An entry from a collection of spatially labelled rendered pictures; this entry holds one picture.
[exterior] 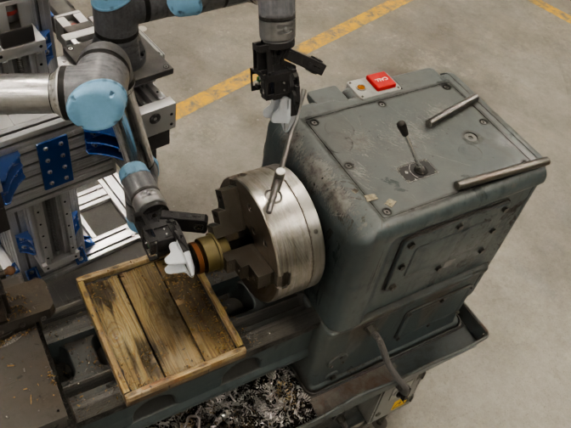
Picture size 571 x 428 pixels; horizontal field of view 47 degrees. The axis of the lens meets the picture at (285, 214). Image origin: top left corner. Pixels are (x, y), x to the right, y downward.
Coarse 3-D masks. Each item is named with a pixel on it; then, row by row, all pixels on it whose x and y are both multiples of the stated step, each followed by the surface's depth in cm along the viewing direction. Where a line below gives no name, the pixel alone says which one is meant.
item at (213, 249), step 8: (200, 240) 150; (208, 240) 150; (216, 240) 149; (224, 240) 152; (192, 248) 148; (200, 248) 149; (208, 248) 148; (216, 248) 149; (224, 248) 151; (192, 256) 148; (200, 256) 148; (208, 256) 148; (216, 256) 149; (200, 264) 148; (208, 264) 149; (216, 264) 150; (200, 272) 149; (208, 272) 151
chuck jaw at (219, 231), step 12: (216, 192) 153; (228, 192) 151; (228, 204) 151; (240, 204) 153; (216, 216) 153; (228, 216) 151; (240, 216) 153; (216, 228) 150; (228, 228) 152; (240, 228) 153
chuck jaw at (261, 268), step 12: (228, 252) 150; (240, 252) 150; (252, 252) 151; (228, 264) 149; (240, 264) 148; (252, 264) 148; (264, 264) 148; (240, 276) 149; (252, 276) 148; (264, 276) 146; (276, 276) 146; (288, 276) 148
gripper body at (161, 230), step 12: (156, 204) 155; (144, 216) 155; (156, 216) 158; (144, 228) 150; (156, 228) 151; (168, 228) 152; (180, 228) 151; (144, 240) 153; (156, 240) 148; (168, 240) 151; (156, 252) 152; (168, 252) 154
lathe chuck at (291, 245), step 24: (264, 168) 155; (240, 192) 150; (264, 192) 146; (288, 192) 147; (264, 216) 143; (288, 216) 144; (264, 240) 146; (288, 240) 144; (288, 264) 145; (312, 264) 149; (264, 288) 155; (288, 288) 150
